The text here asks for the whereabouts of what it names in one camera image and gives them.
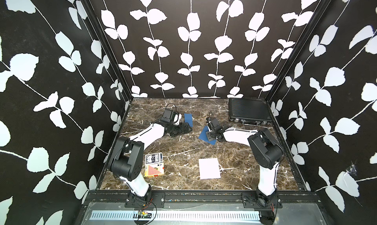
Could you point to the white perforated strip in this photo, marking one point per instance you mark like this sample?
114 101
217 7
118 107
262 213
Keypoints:
187 216

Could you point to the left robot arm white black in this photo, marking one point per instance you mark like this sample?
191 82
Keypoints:
125 161

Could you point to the blue white poker card box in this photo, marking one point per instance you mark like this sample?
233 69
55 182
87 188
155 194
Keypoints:
153 158

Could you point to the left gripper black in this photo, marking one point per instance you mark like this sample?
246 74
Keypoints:
181 131

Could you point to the yellow red card box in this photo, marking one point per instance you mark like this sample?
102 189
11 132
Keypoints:
154 170

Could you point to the small green circuit board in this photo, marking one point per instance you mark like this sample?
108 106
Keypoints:
144 215

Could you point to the blue square paper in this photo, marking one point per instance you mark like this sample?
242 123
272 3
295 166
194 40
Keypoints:
203 136
188 119

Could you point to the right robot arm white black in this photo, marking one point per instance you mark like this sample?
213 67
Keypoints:
266 150

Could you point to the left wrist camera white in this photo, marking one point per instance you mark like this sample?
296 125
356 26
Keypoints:
177 119

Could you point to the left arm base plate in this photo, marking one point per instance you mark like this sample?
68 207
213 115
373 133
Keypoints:
153 199

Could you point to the black case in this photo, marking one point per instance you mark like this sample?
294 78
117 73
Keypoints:
249 111

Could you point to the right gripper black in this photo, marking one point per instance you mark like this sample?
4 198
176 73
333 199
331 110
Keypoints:
208 136

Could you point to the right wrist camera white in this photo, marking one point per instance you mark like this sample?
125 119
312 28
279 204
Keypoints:
213 124

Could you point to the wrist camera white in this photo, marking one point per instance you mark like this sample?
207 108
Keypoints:
213 124
177 119

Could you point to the white square paper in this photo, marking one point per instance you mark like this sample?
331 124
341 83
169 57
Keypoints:
209 168

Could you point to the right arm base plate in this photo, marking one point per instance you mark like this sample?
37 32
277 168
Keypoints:
259 201

